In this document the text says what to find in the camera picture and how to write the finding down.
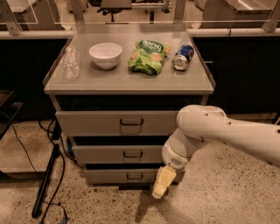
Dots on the grey drawer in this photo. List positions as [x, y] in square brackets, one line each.
[117, 123]
[120, 176]
[117, 154]

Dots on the black metal floor bar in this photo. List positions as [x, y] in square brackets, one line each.
[36, 211]

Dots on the grey top drawer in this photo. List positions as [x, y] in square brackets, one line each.
[117, 123]

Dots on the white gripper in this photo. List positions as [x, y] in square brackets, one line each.
[174, 158]

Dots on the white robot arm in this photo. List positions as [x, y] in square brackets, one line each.
[197, 125]

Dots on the blue soda can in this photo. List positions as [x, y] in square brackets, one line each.
[183, 57]

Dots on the white ceramic bowl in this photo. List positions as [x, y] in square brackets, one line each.
[105, 55]

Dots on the green chip bag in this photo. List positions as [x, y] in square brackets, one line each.
[149, 57]

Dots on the clear plastic bottle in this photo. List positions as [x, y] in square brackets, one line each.
[71, 63]

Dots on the grey drawer cabinet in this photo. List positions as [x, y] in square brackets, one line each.
[119, 89]

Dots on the grey bottom drawer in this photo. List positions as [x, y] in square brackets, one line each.
[120, 176]

